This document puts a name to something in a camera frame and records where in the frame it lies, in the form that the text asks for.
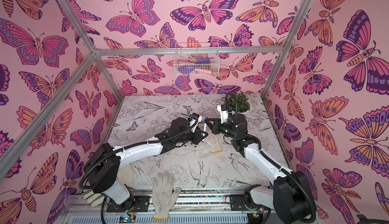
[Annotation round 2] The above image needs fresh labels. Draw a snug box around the white glove front left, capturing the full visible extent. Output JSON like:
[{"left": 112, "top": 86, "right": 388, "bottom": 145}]
[{"left": 83, "top": 190, "right": 105, "bottom": 207}]

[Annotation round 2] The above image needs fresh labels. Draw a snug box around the green circuit board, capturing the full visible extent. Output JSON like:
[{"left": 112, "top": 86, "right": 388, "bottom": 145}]
[{"left": 119, "top": 215, "right": 135, "bottom": 224}]

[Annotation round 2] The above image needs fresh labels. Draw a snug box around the white wire basket on wall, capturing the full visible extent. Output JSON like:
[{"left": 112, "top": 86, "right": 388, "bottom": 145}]
[{"left": 172, "top": 42, "right": 220, "bottom": 76}]

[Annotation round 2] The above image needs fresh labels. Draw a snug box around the white glove front centre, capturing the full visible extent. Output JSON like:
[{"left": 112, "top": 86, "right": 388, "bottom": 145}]
[{"left": 152, "top": 171, "right": 181, "bottom": 221}]

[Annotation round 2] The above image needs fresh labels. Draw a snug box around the white glove on table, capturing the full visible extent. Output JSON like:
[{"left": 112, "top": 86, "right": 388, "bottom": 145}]
[{"left": 205, "top": 134, "right": 223, "bottom": 154}]

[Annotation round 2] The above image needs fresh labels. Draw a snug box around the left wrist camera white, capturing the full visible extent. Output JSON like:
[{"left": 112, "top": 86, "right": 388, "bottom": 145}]
[{"left": 188, "top": 113, "right": 203, "bottom": 133}]

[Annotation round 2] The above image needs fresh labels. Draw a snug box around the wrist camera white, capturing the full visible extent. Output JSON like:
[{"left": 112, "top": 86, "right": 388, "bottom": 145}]
[
  {"left": 217, "top": 104, "right": 233, "bottom": 124},
  {"left": 188, "top": 113, "right": 203, "bottom": 133}
]

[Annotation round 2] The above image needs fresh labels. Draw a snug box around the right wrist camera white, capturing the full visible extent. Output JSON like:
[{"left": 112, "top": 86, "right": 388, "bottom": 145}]
[{"left": 217, "top": 104, "right": 233, "bottom": 124}]

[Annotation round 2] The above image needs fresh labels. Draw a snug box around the white potted green plant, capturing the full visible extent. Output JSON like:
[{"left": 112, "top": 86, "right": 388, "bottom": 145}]
[{"left": 226, "top": 92, "right": 251, "bottom": 114}]

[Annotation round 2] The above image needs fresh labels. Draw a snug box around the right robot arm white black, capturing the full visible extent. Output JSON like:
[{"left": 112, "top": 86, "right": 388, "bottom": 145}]
[{"left": 205, "top": 113, "right": 316, "bottom": 224}]

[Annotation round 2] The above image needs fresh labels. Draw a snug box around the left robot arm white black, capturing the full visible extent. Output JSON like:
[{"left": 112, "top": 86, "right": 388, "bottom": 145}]
[{"left": 79, "top": 113, "right": 208, "bottom": 206}]

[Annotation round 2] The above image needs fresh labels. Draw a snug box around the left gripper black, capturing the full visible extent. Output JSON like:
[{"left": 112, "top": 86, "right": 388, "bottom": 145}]
[{"left": 174, "top": 127, "right": 208, "bottom": 145}]

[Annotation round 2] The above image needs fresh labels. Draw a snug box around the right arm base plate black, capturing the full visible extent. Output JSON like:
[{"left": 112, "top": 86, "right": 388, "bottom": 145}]
[{"left": 229, "top": 195, "right": 252, "bottom": 211}]

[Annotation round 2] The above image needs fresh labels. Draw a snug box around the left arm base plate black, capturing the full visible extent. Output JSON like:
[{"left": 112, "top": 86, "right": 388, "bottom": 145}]
[{"left": 107, "top": 195, "right": 151, "bottom": 213}]

